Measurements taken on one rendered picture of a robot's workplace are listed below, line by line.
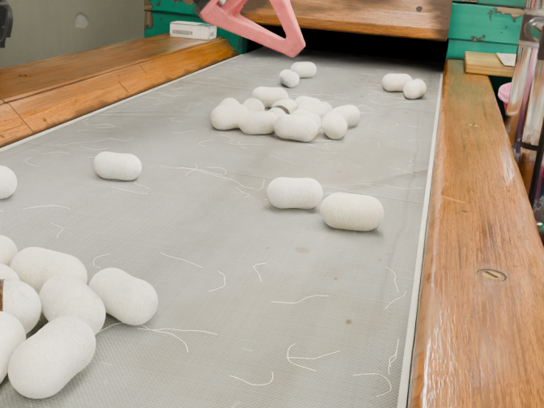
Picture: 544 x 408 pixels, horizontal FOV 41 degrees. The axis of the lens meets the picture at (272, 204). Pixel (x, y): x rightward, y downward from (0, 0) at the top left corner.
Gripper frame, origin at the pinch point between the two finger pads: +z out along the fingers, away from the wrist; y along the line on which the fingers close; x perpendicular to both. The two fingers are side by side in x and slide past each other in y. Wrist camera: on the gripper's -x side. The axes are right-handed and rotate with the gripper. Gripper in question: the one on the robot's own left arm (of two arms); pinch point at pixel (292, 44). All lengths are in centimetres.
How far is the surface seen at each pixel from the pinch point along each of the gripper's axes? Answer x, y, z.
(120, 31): 68, 151, -51
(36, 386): 4.8, -39.5, 4.9
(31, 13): 87, 154, -77
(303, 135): 4.4, -0.1, 5.8
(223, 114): 8.4, 0.6, 0.0
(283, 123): 5.0, 0.1, 4.0
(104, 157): 10.2, -16.0, -2.2
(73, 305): 4.8, -35.4, 3.7
